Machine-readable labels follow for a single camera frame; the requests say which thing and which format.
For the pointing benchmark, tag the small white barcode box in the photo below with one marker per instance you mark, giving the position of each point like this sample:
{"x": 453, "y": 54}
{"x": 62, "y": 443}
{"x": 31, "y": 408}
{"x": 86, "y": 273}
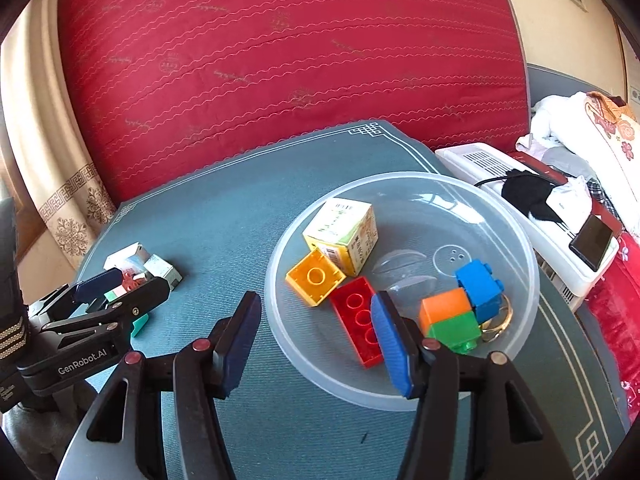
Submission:
{"x": 165, "y": 267}

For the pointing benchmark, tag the thin red notebook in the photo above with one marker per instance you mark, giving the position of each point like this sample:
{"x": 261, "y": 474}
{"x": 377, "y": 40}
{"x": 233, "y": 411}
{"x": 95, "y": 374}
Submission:
{"x": 542, "y": 165}

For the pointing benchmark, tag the red quilted mattress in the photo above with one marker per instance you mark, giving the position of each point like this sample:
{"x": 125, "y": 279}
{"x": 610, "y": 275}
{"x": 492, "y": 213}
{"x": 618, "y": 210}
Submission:
{"x": 250, "y": 60}

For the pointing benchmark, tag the yellow-green ointment box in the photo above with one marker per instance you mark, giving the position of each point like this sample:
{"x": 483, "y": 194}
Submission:
{"x": 340, "y": 225}

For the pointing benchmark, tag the teal cloth-covered desktop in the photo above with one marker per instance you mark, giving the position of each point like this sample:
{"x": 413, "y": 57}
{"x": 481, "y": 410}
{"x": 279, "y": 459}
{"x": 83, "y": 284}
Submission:
{"x": 225, "y": 220}

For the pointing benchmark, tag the grey cloth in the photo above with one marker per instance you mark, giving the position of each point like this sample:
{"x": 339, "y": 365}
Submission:
{"x": 40, "y": 425}

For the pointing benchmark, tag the yellow toy block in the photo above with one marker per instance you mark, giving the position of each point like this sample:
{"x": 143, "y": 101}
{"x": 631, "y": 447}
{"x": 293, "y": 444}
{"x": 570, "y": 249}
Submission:
{"x": 315, "y": 275}

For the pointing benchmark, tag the black smartphone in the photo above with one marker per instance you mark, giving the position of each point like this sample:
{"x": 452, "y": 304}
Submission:
{"x": 595, "y": 240}

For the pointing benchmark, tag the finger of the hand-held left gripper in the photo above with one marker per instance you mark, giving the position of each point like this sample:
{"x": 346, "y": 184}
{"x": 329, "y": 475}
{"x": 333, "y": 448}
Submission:
{"x": 135, "y": 302}
{"x": 100, "y": 282}

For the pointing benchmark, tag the green and pink toy block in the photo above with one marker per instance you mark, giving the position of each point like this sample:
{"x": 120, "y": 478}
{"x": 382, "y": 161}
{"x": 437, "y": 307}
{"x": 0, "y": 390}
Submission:
{"x": 120, "y": 292}

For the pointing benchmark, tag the white and blue carton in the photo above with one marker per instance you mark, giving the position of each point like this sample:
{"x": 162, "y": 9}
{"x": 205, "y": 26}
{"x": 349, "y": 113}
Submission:
{"x": 122, "y": 255}

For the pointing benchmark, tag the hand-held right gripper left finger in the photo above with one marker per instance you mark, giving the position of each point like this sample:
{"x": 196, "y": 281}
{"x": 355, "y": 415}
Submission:
{"x": 240, "y": 350}

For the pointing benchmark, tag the red floral bedsheet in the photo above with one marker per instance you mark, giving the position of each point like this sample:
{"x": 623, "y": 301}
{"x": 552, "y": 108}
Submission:
{"x": 615, "y": 320}

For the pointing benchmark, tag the beige patterned curtain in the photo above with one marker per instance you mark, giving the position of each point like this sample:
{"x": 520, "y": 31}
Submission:
{"x": 50, "y": 185}

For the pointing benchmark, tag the blue toy block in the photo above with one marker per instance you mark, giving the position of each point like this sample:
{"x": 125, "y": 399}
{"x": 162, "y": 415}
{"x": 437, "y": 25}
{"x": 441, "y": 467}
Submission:
{"x": 477, "y": 285}

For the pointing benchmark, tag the red toy block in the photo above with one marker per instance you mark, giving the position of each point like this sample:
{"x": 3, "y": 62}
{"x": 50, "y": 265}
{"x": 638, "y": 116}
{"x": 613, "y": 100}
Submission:
{"x": 357, "y": 310}

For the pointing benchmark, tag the black cloth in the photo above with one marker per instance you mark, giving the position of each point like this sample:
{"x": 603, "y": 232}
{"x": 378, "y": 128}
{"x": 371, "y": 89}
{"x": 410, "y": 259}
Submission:
{"x": 525, "y": 195}

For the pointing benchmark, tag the white clothes pile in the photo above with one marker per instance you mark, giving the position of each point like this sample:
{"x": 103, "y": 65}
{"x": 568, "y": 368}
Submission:
{"x": 560, "y": 115}

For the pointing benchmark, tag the cream floral blanket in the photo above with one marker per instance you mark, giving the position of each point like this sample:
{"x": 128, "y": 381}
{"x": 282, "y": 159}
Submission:
{"x": 620, "y": 145}

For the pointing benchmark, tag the orange and green toy block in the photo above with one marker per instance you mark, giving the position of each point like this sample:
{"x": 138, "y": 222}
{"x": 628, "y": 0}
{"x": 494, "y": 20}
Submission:
{"x": 445, "y": 310}

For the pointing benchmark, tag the clear plastic bowl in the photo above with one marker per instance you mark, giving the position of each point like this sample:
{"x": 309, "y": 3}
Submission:
{"x": 450, "y": 200}

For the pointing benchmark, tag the white slatted appliance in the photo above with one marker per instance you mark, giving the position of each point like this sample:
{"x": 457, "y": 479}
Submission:
{"x": 480, "y": 160}

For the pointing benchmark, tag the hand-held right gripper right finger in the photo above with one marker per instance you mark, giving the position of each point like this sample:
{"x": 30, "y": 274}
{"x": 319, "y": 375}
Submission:
{"x": 395, "y": 350}

